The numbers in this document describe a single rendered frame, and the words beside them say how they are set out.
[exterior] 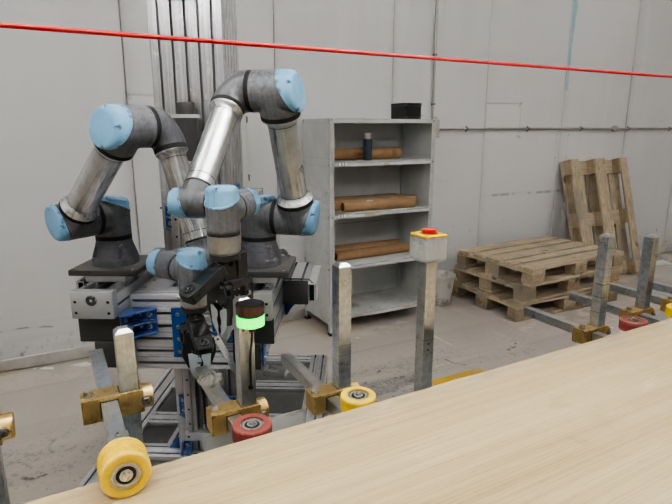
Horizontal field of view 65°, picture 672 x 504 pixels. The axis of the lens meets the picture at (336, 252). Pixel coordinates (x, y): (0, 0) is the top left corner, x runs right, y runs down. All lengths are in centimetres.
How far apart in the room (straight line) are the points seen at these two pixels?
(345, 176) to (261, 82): 275
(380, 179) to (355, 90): 73
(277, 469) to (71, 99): 300
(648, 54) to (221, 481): 637
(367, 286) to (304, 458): 353
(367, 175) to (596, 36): 289
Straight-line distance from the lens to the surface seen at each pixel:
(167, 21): 200
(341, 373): 135
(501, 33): 521
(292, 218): 168
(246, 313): 112
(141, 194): 374
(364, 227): 436
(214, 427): 126
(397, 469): 102
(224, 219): 119
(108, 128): 153
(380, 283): 456
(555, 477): 106
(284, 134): 156
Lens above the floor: 149
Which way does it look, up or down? 13 degrees down
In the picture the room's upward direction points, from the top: straight up
